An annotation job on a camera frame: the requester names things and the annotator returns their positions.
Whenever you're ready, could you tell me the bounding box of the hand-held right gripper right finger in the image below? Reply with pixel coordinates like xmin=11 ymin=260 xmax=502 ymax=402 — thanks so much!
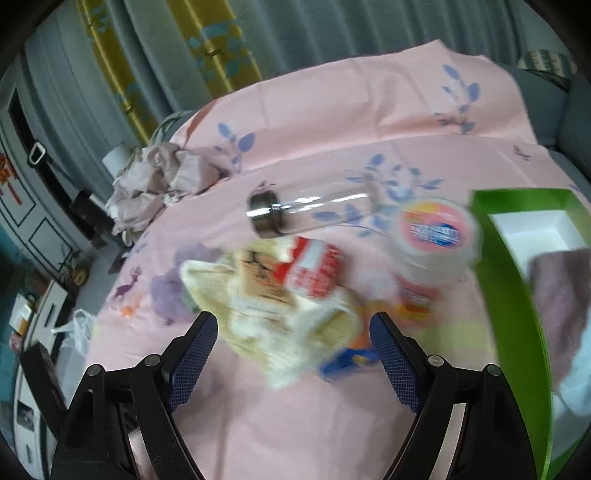
xmin=369 ymin=312 xmax=546 ymax=480

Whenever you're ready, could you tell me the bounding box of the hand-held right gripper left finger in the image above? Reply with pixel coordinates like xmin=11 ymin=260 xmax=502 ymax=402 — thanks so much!
xmin=50 ymin=312 xmax=219 ymax=480

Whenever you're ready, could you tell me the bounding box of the cream and tan fuzzy cloth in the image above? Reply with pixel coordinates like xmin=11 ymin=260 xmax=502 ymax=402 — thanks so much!
xmin=179 ymin=242 xmax=363 ymax=391

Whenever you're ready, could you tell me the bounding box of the green box with white inside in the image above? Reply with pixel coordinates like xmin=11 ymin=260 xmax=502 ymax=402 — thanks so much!
xmin=468 ymin=188 xmax=591 ymax=480

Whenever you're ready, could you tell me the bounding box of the blue and orange carton box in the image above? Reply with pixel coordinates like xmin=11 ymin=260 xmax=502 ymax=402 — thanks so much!
xmin=318 ymin=345 xmax=380 ymax=381

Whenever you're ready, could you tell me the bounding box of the beige snack packet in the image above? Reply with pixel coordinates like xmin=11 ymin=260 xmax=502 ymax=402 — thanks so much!
xmin=235 ymin=248 xmax=298 ymax=317

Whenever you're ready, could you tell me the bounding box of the white plastic bag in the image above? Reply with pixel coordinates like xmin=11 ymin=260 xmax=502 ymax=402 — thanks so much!
xmin=50 ymin=308 xmax=99 ymax=357

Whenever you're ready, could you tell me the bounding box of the red and white snack packet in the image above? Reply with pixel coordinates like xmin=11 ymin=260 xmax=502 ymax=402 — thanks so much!
xmin=276 ymin=236 xmax=346 ymax=302

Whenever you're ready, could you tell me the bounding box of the plastic jar with pink lid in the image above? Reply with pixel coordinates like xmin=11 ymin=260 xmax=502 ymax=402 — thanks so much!
xmin=390 ymin=198 xmax=482 ymax=329

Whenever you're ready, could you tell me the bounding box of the black box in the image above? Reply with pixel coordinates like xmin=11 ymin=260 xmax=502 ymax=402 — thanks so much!
xmin=17 ymin=340 xmax=71 ymax=441

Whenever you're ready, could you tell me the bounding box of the mauve towel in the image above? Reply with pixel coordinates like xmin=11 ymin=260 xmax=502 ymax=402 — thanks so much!
xmin=526 ymin=248 xmax=591 ymax=388

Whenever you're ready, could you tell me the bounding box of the glass bottle with metal cap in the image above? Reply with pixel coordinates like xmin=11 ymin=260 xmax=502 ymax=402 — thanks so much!
xmin=248 ymin=173 xmax=393 ymax=239

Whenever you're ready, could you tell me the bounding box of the crumpled pale pink cloth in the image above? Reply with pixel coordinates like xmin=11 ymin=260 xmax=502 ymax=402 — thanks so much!
xmin=105 ymin=142 xmax=234 ymax=245

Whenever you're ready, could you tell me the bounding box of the light blue cloth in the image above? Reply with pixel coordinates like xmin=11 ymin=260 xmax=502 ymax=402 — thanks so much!
xmin=551 ymin=357 xmax=591 ymax=457

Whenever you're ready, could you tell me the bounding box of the grey panelled cabinet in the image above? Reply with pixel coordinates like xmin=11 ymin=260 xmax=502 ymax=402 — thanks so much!
xmin=0 ymin=80 xmax=95 ymax=289

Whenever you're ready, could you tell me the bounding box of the pink floral bedsheet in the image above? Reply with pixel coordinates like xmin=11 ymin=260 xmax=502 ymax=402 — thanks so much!
xmin=85 ymin=39 xmax=591 ymax=480

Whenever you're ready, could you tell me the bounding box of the yellow patterned curtain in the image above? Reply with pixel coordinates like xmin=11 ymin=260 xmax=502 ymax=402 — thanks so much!
xmin=75 ymin=0 xmax=265 ymax=145

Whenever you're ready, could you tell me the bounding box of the grey cushion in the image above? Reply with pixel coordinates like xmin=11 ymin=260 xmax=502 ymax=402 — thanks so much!
xmin=496 ymin=46 xmax=591 ymax=160

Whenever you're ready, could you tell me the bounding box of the grey curtain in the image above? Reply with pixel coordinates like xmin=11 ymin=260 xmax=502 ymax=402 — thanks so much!
xmin=21 ymin=0 xmax=559 ymax=155

